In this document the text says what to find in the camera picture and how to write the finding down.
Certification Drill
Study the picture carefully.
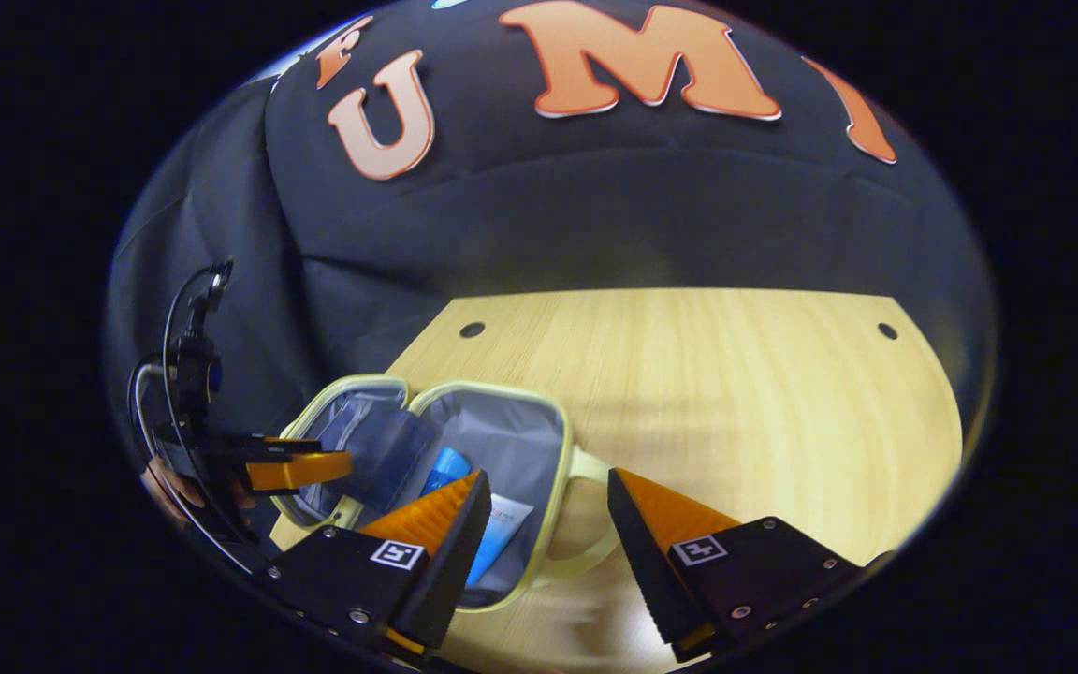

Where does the blue skin care bottle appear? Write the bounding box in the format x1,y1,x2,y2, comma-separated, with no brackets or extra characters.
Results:
422,447,473,497

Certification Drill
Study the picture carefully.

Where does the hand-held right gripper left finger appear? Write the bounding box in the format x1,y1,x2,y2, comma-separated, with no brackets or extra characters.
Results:
268,470,493,656

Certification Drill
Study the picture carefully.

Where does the cream yellow small suitcase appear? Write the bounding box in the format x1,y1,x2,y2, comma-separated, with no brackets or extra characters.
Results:
269,374,624,614

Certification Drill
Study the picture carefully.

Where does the black backdrop cloth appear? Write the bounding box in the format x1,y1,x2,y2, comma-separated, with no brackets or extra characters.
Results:
104,0,998,469

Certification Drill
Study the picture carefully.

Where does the white blue skin care tube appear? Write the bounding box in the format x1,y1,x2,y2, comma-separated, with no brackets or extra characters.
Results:
464,494,536,589

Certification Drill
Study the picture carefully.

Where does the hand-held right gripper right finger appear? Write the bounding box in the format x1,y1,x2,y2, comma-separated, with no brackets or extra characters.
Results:
607,468,867,664

